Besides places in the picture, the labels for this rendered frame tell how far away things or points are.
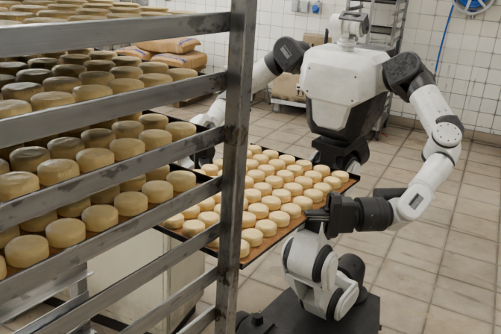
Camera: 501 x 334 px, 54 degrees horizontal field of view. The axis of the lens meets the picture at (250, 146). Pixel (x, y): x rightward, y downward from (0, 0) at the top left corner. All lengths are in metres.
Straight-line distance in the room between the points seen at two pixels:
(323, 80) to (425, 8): 3.92
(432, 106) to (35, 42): 1.19
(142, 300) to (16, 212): 1.64
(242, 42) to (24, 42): 0.34
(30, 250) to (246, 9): 0.44
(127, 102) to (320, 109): 1.12
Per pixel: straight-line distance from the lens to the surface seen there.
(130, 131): 0.80
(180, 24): 0.69
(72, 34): 0.58
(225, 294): 0.95
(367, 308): 2.40
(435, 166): 1.42
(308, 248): 1.82
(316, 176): 1.44
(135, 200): 0.77
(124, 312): 2.30
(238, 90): 0.78
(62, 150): 0.73
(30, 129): 0.57
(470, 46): 5.50
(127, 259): 2.14
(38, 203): 0.60
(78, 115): 0.60
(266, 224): 1.16
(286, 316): 2.27
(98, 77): 0.74
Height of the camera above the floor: 1.59
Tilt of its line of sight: 20 degrees down
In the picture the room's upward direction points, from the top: 4 degrees clockwise
